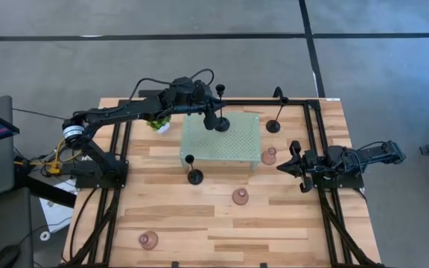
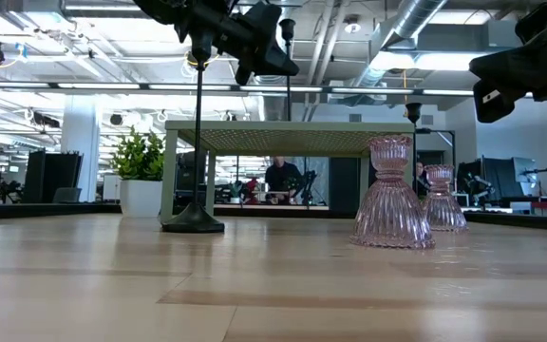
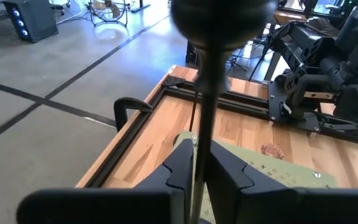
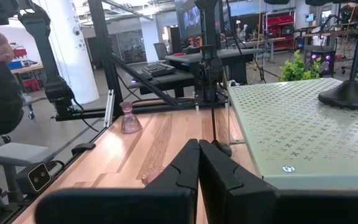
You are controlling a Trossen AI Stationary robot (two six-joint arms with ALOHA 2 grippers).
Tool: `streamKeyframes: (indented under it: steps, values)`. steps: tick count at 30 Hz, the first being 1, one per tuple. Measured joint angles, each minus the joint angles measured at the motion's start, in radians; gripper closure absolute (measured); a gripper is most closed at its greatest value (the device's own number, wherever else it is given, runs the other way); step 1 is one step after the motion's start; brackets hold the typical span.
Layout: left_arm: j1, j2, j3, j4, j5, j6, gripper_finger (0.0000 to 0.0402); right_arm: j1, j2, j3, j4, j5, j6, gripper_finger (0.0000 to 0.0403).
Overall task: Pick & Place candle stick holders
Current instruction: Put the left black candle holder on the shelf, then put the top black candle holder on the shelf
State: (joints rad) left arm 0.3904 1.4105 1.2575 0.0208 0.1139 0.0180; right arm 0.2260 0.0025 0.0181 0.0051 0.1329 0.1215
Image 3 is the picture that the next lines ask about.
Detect tall black candlestick holder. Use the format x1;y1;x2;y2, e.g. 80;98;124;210
170;0;276;224

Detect black table frame rail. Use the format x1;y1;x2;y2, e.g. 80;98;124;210
87;82;358;188

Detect black table clamp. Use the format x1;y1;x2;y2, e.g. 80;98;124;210
113;96;154;131

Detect black computer tower blue lights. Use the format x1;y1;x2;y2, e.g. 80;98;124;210
3;0;59;44

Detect pink ribbed glass candle holder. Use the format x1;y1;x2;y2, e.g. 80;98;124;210
261;142;285;161

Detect black corner bracket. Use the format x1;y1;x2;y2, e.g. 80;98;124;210
162;75;186;87

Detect metal floor fan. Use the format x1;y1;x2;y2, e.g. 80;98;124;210
88;0;129;27

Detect green perforated metal shelf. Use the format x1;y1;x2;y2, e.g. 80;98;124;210
172;130;338;224

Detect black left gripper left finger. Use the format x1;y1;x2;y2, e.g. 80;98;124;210
16;138;196;224

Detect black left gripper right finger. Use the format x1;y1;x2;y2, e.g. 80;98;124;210
204;141;358;224

